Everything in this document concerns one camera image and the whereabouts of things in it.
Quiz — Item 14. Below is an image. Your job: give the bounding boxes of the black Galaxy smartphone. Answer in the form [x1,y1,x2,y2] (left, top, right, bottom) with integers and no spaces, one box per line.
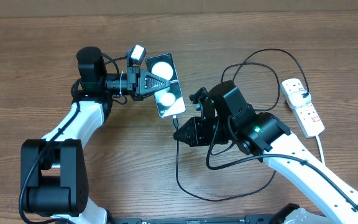
[146,53,186,118]

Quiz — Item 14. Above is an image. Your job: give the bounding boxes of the black USB charging cable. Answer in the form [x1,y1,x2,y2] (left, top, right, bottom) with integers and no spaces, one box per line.
[172,48,311,202]

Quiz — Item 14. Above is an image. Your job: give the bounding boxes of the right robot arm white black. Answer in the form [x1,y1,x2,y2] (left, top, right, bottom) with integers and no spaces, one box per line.
[173,80,358,223]

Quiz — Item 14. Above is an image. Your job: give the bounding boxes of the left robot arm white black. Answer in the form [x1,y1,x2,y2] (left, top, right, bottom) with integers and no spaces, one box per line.
[19,45,170,223]

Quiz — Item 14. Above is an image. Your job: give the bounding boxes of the white USB charger adapter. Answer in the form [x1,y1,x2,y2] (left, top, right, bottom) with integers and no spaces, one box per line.
[281,78,311,109]

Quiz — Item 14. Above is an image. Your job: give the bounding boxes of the white power strip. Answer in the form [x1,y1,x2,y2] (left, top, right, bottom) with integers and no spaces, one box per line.
[292,102,325,138]

